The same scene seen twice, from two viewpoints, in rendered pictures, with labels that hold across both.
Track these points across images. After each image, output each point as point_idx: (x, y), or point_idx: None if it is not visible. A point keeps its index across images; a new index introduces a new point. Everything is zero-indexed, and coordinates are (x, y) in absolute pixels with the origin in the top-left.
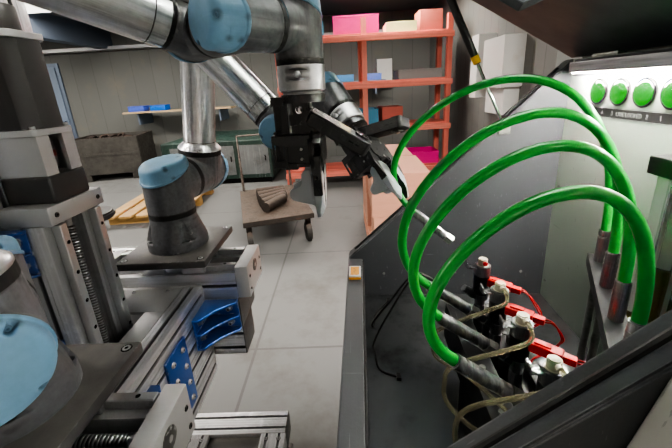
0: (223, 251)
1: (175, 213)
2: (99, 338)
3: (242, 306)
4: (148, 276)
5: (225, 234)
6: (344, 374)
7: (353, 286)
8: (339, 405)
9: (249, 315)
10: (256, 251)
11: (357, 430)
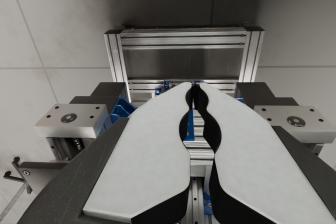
0: (61, 154)
1: None
2: (194, 189)
3: (107, 105)
4: None
5: (44, 168)
6: None
7: None
8: None
9: (99, 94)
10: (49, 123)
11: None
